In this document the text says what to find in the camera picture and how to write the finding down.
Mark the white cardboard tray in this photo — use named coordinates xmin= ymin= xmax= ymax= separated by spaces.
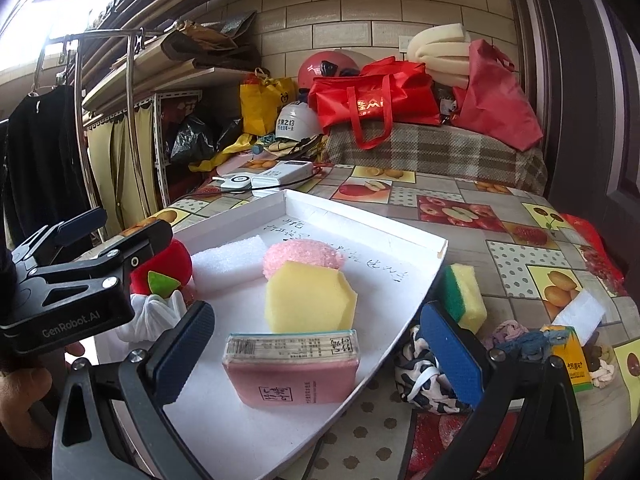
xmin=95 ymin=189 xmax=448 ymax=478

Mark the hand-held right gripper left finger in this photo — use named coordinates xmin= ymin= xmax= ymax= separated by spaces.
xmin=52 ymin=301 xmax=216 ymax=480

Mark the purple braided hair tie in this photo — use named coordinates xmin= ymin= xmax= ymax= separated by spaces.
xmin=482 ymin=319 xmax=523 ymax=356

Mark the red plush apple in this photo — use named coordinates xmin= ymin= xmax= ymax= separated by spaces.
xmin=130 ymin=239 xmax=195 ymax=306

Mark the white foam strip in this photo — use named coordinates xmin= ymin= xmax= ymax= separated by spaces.
xmin=550 ymin=287 xmax=607 ymax=333

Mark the white round charger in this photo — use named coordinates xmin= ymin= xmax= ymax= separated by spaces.
xmin=212 ymin=172 xmax=258 ymax=192

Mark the fruit print tablecloth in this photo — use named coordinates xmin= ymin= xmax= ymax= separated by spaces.
xmin=115 ymin=160 xmax=640 ymax=480

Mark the pink round sponge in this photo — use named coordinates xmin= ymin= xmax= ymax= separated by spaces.
xmin=262 ymin=239 xmax=346 ymax=281

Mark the black plastic bag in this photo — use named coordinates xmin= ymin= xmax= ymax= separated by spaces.
xmin=170 ymin=115 xmax=216 ymax=163

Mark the dark metal door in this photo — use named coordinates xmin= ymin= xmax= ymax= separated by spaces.
xmin=537 ymin=0 xmax=640 ymax=286

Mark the grey braided hair tie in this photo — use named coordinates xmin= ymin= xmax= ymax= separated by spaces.
xmin=510 ymin=330 xmax=551 ymax=361

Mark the plaid covered box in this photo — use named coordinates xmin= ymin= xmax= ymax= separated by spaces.
xmin=324 ymin=121 xmax=548 ymax=196

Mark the white foam block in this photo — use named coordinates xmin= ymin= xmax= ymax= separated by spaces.
xmin=191 ymin=234 xmax=271 ymax=292

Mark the red helmet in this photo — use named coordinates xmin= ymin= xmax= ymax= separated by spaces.
xmin=297 ymin=51 xmax=361 ymax=92

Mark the red tote bag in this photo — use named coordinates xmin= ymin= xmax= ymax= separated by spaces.
xmin=307 ymin=57 xmax=443 ymax=151

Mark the brown door frame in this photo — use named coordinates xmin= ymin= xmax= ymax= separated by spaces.
xmin=502 ymin=0 xmax=556 ymax=181

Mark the black white scrunchie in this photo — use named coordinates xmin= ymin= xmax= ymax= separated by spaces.
xmin=393 ymin=325 xmax=473 ymax=416

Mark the black hanging garment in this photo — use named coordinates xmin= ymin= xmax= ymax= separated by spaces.
xmin=0 ymin=82 xmax=96 ymax=261

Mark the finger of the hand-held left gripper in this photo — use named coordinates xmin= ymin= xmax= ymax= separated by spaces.
xmin=27 ymin=219 xmax=174 ymax=286
xmin=11 ymin=207 xmax=108 ymax=266

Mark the red shopping bag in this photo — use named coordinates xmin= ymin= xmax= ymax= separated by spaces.
xmin=452 ymin=39 xmax=545 ymax=151

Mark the dark brown braided hair tie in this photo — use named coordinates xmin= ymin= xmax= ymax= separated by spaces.
xmin=582 ymin=342 xmax=613 ymax=368

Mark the metal storage shelf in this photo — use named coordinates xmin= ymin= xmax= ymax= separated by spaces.
xmin=80 ymin=50 xmax=261 ymax=216

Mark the yellow green scouring sponge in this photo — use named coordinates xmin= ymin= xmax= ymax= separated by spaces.
xmin=440 ymin=262 xmax=488 ymax=333

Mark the white helmet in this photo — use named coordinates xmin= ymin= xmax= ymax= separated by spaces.
xmin=276 ymin=101 xmax=325 ymax=142

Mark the green tissue pack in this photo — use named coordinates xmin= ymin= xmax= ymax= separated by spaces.
xmin=540 ymin=324 xmax=593 ymax=393

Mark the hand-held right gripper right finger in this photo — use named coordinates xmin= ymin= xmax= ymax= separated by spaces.
xmin=420 ymin=299 xmax=585 ymax=480

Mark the white power bank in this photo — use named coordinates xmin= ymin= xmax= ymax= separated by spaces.
xmin=250 ymin=160 xmax=316 ymax=198

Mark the pink tissue pack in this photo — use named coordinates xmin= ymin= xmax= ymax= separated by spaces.
xmin=222 ymin=329 xmax=361 ymax=407

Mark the red printed bag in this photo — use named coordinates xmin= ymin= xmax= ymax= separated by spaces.
xmin=552 ymin=212 xmax=626 ymax=296

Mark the metal clothes rack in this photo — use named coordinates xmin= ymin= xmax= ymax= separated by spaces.
xmin=30 ymin=27 xmax=166 ymax=241

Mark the yellow bag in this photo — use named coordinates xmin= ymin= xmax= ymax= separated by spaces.
xmin=239 ymin=67 xmax=297 ymax=136

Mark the yellow cloth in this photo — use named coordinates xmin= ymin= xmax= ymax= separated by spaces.
xmin=190 ymin=135 xmax=326 ymax=171

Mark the cream foam roll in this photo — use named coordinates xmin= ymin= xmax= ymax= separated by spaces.
xmin=406 ymin=24 xmax=473 ymax=92

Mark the yellow curtain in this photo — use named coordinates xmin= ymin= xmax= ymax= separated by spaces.
xmin=84 ymin=105 xmax=161 ymax=241

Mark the person's left hand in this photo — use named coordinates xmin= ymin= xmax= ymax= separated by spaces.
xmin=0 ymin=342 xmax=86 ymax=451

